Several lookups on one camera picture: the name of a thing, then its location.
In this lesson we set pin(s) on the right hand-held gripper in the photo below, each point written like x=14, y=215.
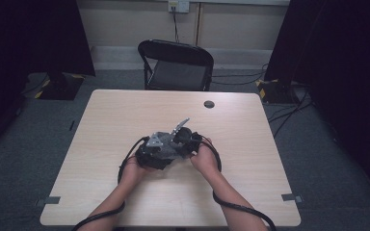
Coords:
x=191, y=138

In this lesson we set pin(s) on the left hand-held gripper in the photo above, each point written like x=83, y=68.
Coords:
x=147, y=155

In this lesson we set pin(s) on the person's left hand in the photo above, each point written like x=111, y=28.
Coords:
x=131, y=173

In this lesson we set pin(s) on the person's right hand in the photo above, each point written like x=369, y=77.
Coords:
x=207, y=159

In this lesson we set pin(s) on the black folding chair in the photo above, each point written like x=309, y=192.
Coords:
x=176, y=64

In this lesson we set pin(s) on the black stand base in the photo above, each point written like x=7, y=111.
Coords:
x=276, y=93
x=59, y=88

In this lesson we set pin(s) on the grey tape strip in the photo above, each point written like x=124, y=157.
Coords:
x=290, y=197
x=49, y=200

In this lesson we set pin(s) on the black curtain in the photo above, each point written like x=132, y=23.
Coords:
x=340, y=64
x=29, y=48

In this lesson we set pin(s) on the white wall socket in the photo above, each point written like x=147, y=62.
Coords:
x=179, y=5

